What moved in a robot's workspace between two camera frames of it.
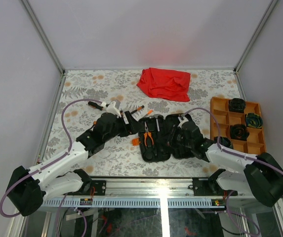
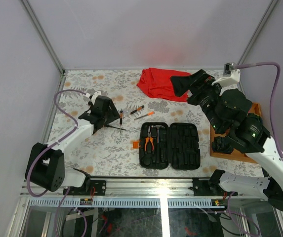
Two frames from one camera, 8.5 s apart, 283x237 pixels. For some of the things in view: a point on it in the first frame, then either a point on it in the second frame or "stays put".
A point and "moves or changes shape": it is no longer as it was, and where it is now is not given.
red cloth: x=166 y=84 stays put
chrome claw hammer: x=156 y=116 -> x=157 y=127
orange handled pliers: x=145 y=134 moves or changes shape
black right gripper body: x=179 y=139 -> x=205 y=91
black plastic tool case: x=160 y=138 moves or changes shape
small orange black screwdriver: x=138 y=109 stays put
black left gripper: x=133 y=126 -> x=114 y=114
